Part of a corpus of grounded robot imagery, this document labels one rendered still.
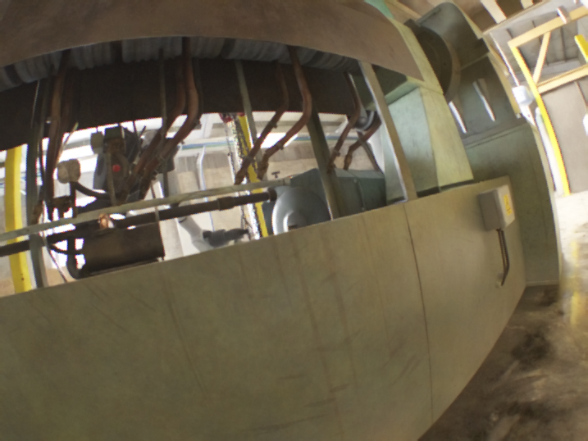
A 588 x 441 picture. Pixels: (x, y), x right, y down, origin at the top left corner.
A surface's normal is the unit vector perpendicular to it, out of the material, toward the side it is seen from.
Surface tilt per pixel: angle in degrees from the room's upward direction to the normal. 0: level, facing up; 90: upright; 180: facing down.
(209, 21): 90
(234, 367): 90
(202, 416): 90
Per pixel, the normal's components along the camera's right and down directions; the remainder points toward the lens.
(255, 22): 0.47, -0.15
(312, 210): -0.59, 0.07
